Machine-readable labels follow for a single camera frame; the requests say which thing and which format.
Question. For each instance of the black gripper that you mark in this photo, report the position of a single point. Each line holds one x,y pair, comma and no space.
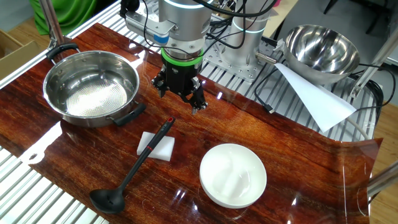
182,77

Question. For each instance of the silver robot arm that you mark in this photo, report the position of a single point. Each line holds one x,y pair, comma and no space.
183,21

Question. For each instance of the white ceramic bowl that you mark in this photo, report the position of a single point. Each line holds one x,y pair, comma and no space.
233,175

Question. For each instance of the steel mixing bowl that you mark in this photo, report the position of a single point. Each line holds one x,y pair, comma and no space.
320,53

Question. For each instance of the white sponge block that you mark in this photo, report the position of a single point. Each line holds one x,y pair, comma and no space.
161,149

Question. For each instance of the wood pattern table mat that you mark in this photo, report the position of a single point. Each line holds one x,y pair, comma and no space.
280,155

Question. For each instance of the beige wooden board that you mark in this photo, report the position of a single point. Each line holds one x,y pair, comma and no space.
281,18

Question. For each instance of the green cloth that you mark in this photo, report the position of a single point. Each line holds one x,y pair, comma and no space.
65,15

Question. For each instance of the white paper sheet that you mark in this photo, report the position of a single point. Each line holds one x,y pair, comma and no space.
320,102

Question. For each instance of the brown cardboard box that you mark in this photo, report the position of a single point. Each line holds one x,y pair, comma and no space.
15,56

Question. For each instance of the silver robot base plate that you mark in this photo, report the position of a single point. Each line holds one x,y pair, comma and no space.
245,73

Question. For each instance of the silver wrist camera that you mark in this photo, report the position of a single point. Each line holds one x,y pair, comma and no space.
146,28

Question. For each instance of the aluminium frame post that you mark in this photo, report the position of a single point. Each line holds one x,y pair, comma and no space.
373,62
384,180
51,18

